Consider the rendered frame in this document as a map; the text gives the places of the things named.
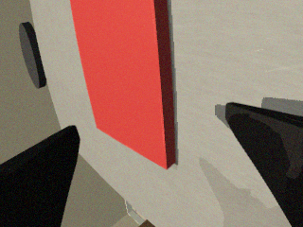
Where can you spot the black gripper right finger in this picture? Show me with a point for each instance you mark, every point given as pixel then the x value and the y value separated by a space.
pixel 274 143

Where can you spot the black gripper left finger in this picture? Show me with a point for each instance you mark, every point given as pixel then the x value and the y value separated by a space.
pixel 34 185

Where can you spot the red panel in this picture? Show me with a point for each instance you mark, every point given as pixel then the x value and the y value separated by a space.
pixel 126 61

